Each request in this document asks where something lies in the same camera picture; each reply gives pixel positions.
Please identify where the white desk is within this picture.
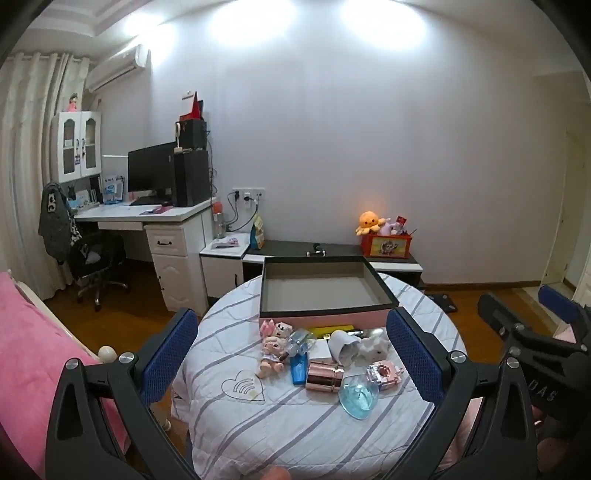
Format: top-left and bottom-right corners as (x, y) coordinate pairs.
(69, 196), (218, 315)

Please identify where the blue heart-shaped glass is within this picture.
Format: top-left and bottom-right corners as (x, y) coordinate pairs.
(338, 375), (380, 420)

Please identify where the white bed frame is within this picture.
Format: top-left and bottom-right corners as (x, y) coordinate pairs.
(11, 277), (117, 365)

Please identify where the black speaker box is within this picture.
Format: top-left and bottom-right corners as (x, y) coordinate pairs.
(178, 119), (207, 151)

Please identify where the small wrapped packet on bed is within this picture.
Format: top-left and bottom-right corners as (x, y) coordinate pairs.
(261, 320), (293, 340)

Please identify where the pink blanket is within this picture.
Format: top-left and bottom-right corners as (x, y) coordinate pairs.
(0, 271), (127, 455)

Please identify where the snack bag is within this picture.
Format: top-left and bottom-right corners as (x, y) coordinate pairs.
(249, 215), (266, 250)

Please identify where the small white box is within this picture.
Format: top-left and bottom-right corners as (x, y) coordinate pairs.
(308, 340), (345, 367)

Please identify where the white wall socket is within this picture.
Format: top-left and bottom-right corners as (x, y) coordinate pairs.
(232, 187), (267, 204)

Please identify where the blue desk calendar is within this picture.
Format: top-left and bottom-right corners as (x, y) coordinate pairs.
(102, 175), (125, 205)

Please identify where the red paper bag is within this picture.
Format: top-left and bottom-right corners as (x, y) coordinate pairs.
(179, 91), (204, 121)

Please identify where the black computer monitor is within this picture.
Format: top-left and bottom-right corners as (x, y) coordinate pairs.
(127, 141), (178, 206)

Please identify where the white air conditioner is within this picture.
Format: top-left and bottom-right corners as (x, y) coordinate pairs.
(85, 45), (151, 92)

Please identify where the black power cable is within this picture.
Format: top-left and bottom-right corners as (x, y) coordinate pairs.
(226, 194), (259, 234)

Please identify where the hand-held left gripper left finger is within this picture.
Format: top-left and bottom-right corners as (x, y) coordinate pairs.
(45, 307), (199, 480)

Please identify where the black computer tower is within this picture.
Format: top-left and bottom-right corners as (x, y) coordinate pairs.
(173, 150), (212, 208)

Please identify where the pink brick block toy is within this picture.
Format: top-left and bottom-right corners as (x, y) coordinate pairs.
(367, 361), (407, 388)

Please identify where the blue bottle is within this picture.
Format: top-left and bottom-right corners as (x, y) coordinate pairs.
(291, 353), (309, 386)

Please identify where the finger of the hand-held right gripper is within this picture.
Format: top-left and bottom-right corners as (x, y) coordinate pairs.
(539, 285), (591, 344)
(478, 293), (527, 347)

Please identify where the rose gold cylinder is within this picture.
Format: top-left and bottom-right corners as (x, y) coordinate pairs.
(305, 361), (345, 393)

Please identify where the pink box with black rim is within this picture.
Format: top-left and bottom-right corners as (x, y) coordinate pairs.
(259, 256), (400, 330)

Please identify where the grey patterned jacket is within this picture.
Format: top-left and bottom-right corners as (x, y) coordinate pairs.
(38, 181), (77, 265)

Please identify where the small clear bottle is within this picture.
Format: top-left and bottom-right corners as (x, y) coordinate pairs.
(288, 329), (317, 361)

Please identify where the black office chair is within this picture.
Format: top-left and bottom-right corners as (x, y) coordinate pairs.
(69, 231), (130, 312)

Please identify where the red storage box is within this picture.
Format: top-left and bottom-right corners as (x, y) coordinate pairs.
(361, 232), (414, 258)

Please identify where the black floor scale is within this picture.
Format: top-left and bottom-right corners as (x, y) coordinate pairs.
(425, 292), (458, 315)

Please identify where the small doll figure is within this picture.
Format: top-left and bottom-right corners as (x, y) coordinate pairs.
(256, 335), (289, 379)

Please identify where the water bottle with orange cap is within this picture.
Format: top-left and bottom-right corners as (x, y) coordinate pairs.
(212, 199), (227, 239)

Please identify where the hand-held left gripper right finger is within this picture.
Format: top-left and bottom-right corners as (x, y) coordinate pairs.
(385, 305), (541, 480)

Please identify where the white wall cabinet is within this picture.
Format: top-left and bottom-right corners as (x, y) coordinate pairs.
(51, 111), (103, 183)

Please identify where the yellow item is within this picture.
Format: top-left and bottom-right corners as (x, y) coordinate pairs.
(310, 326), (354, 341)

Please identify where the cream curtain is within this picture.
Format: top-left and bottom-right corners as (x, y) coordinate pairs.
(0, 51), (88, 301)

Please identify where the orange octopus plush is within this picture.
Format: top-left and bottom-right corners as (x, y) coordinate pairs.
(355, 211), (384, 237)

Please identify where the white door frame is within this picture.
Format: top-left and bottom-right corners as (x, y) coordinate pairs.
(538, 129), (591, 296)

